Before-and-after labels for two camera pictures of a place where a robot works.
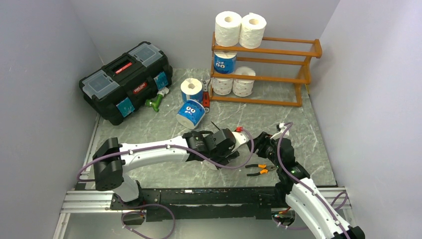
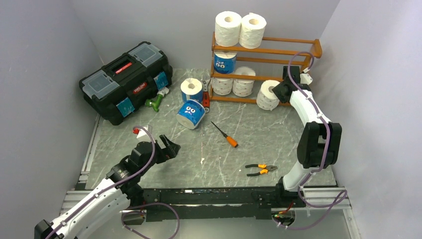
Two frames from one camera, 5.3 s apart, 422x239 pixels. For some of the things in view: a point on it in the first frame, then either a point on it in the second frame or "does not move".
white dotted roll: (208, 166) → (266, 99)
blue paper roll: (225, 61) does not move
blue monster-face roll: (190, 113) does not move
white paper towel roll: (252, 31) does not move
